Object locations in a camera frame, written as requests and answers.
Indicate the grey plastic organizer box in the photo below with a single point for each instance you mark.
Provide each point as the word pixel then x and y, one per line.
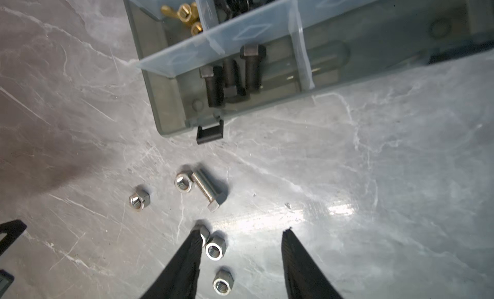
pixel 311 45

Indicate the silver bolt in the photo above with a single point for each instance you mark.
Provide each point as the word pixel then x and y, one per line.
pixel 215 198

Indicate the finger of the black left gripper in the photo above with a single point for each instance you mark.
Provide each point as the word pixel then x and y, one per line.
pixel 6 280
pixel 11 230

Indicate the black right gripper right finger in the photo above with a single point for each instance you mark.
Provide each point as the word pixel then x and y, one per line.
pixel 303 278

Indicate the brass wing nut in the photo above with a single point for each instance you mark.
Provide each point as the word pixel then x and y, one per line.
pixel 188 14

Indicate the black bolt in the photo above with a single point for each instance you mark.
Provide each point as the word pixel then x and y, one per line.
pixel 253 54
pixel 233 91
pixel 213 76

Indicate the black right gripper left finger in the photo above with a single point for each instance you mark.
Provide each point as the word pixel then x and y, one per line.
pixel 179 279

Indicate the silver nut lowest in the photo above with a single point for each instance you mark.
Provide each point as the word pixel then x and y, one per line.
pixel 223 282

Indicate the silver nut beside bolt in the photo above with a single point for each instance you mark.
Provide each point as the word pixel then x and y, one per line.
pixel 139 200

